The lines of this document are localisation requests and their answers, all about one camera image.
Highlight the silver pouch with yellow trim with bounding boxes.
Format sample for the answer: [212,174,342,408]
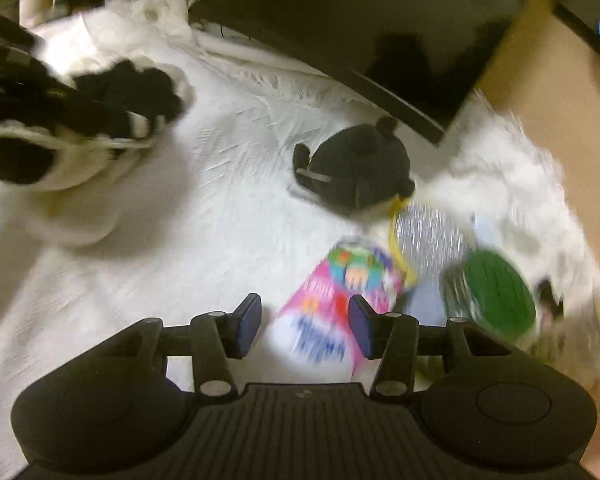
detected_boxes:
[387,197,470,322]

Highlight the light wooden furniture panel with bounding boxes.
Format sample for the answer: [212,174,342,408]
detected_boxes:
[442,0,600,341]

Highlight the black device with blue lights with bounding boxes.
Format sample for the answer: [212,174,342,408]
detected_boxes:
[552,0,600,69]

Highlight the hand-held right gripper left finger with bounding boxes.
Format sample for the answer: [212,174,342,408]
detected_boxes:
[100,292,264,405]

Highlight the white fringed blanket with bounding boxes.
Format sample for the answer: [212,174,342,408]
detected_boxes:
[0,0,600,463]

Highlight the pink printed packet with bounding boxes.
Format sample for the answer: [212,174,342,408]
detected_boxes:
[260,235,409,381]

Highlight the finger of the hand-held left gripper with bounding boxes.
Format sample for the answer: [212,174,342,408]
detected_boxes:
[0,5,81,97]
[0,67,132,137]

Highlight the green round knitted pad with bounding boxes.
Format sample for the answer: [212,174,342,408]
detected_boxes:
[442,249,539,349]

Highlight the black and white plush toy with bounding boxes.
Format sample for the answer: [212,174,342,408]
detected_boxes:
[0,10,197,248]

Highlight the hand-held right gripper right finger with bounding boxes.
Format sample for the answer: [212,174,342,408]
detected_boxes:
[348,294,513,404]

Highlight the black furniture panel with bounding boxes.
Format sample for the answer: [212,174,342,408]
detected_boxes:
[190,0,526,147]

